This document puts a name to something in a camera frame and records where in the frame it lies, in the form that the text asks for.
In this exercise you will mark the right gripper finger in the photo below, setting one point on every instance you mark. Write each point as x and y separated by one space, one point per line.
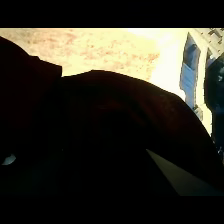
186 181

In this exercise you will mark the dark red garment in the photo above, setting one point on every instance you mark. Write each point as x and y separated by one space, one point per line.
100 126

